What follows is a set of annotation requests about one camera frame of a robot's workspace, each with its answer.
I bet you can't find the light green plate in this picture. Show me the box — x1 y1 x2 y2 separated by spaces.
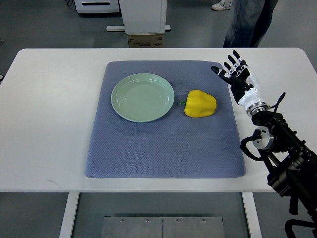
111 73 174 122

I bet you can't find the white pedestal column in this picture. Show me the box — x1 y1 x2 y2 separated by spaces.
106 0 171 35

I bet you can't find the metal base plate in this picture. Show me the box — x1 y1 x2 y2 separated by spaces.
101 216 225 238

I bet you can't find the blue textured mat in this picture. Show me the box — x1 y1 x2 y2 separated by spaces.
85 60 246 179

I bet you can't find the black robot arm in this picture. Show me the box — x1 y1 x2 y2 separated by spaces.
240 94 317 238

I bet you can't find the cardboard box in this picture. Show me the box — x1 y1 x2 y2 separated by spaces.
128 34 163 48

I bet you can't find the yellow bell pepper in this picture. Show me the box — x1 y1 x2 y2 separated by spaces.
180 89 217 118

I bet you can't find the white sneaker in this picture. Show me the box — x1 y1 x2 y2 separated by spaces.
211 0 232 11

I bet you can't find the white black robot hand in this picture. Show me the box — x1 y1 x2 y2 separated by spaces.
211 50 262 108

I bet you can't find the person in jeans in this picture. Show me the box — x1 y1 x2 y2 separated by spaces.
223 0 278 48

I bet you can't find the white appliance with slot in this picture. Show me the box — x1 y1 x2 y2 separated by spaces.
74 0 120 14

